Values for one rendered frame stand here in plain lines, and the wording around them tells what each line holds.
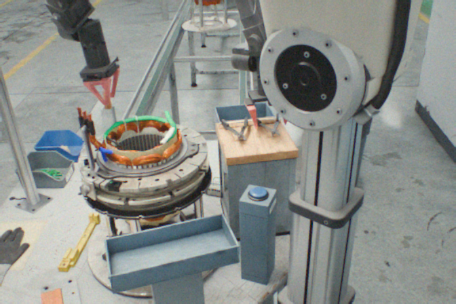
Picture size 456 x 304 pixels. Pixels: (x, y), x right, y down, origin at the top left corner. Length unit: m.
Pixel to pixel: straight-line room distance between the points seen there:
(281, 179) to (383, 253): 1.37
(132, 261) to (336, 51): 0.58
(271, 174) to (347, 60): 0.66
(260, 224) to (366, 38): 0.60
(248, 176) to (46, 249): 0.63
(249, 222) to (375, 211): 1.77
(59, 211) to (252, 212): 0.72
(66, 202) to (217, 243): 0.75
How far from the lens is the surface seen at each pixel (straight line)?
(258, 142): 1.22
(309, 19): 0.60
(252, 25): 1.14
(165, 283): 0.93
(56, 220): 1.52
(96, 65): 1.13
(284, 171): 1.22
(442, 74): 3.57
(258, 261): 1.16
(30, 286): 1.33
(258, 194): 1.06
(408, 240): 2.64
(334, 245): 0.84
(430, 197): 3.00
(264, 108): 1.45
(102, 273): 1.27
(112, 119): 1.20
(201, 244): 0.96
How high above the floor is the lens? 1.66
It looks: 31 degrees down
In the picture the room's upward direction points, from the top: 2 degrees counter-clockwise
